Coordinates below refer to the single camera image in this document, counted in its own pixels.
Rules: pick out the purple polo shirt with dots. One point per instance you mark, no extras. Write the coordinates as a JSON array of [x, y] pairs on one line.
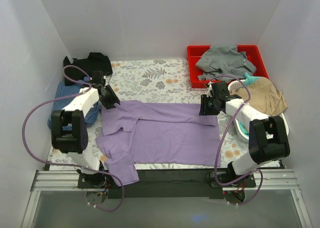
[[136, 132]]

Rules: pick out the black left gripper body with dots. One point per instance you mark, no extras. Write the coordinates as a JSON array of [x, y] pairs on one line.
[[110, 98]]

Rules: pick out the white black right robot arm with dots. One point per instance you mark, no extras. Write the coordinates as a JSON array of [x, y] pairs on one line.
[[268, 140]]

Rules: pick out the grey shirt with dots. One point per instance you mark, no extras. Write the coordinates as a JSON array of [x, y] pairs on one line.
[[224, 63]]

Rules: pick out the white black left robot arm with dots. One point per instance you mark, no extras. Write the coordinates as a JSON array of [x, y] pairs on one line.
[[69, 132]]

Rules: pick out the teal shirt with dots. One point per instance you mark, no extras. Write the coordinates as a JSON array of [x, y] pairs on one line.
[[249, 79]]

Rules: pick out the aluminium front rail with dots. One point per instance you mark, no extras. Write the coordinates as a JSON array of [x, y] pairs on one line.
[[167, 198]]

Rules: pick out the blue checked folded shirt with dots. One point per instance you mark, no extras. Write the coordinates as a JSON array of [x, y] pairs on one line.
[[62, 95]]

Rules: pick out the beige shirt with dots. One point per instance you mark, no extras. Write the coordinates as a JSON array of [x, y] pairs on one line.
[[265, 98]]

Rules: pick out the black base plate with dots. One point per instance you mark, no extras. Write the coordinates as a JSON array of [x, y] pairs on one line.
[[166, 183]]

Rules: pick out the white perforated laundry basket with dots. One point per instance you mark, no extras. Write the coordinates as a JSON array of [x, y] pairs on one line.
[[235, 85]]

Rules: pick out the red plastic bin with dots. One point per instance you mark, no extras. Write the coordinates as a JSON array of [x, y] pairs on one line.
[[194, 53]]

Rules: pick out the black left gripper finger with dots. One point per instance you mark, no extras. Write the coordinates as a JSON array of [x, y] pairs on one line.
[[111, 93], [108, 103]]

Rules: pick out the black folded shirt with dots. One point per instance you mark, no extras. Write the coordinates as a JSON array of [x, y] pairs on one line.
[[94, 62]]

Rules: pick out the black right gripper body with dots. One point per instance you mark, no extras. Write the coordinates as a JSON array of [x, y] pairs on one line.
[[204, 105]]

